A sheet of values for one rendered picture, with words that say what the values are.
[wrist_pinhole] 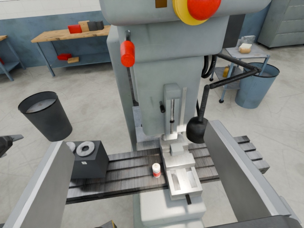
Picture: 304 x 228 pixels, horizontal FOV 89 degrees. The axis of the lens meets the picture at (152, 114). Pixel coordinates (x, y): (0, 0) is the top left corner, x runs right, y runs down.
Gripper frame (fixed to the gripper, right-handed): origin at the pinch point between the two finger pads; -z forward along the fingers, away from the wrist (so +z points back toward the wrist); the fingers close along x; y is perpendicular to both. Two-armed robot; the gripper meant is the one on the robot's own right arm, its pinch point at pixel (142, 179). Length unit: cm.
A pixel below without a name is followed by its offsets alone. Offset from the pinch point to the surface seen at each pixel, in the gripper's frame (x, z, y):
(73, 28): 131, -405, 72
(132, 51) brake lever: -0.1, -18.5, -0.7
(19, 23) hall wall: 270, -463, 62
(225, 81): -21.0, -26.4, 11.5
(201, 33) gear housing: -15.1, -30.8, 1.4
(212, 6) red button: -10.0, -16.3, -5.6
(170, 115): -8.9, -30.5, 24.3
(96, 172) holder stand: 28, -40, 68
